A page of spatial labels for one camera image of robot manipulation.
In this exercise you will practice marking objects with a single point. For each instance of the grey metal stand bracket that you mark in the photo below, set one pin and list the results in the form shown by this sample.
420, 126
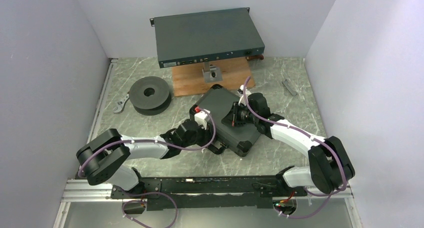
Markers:
211, 73

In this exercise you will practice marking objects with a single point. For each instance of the silver wrench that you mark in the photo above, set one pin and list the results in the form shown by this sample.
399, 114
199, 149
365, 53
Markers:
120, 105

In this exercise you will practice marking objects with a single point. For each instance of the black poker set case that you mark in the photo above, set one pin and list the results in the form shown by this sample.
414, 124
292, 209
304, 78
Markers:
239, 139

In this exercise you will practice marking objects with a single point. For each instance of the grey rack server box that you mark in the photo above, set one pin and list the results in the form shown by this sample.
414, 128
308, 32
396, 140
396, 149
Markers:
199, 37

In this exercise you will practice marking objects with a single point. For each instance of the wooden board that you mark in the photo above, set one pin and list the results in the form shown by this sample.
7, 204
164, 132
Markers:
198, 78

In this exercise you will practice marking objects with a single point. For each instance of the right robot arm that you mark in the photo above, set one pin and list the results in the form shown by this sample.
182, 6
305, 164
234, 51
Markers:
329, 167

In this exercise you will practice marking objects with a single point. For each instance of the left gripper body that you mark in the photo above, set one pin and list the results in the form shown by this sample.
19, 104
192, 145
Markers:
200, 138

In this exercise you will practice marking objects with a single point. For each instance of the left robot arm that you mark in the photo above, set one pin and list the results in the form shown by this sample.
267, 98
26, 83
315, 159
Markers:
101, 160

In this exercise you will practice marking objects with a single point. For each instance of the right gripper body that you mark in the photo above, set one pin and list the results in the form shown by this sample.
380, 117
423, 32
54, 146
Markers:
243, 115

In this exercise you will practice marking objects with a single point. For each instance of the black filament spool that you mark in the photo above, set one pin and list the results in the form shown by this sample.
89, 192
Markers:
150, 95

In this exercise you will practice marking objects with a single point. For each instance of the grey metal bar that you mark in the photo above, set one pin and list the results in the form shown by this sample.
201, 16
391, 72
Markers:
289, 88

